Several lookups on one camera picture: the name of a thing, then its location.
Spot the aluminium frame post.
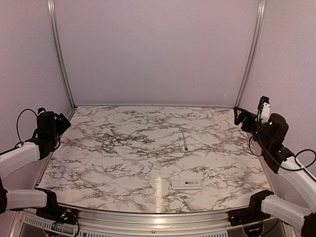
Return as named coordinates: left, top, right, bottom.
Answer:
left=235, top=0, right=266, bottom=107
left=47, top=0, right=76, bottom=111

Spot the silver metal pick tool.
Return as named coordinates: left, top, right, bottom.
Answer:
left=182, top=131, right=188, bottom=151

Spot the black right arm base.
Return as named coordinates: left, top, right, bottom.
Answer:
left=228, top=208, right=271, bottom=226

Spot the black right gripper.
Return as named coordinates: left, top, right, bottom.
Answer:
left=234, top=106, right=271, bottom=151

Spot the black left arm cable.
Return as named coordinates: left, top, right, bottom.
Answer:
left=16, top=108, right=38, bottom=148

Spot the right aluminium frame post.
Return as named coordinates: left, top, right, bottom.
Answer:
left=235, top=0, right=266, bottom=107

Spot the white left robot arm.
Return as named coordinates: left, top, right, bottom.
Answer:
left=0, top=108, right=71, bottom=220

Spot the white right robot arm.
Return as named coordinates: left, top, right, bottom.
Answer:
left=234, top=107, right=316, bottom=237

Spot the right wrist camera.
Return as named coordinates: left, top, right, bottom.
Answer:
left=257, top=96, right=271, bottom=124

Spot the front aluminium rail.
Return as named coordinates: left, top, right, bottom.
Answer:
left=14, top=202, right=297, bottom=237

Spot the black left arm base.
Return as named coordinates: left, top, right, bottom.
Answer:
left=35, top=188, right=79, bottom=225

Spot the left aluminium frame post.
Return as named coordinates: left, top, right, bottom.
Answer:
left=47, top=0, right=76, bottom=111

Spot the white remote control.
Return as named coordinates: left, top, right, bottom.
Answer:
left=171, top=180, right=202, bottom=190

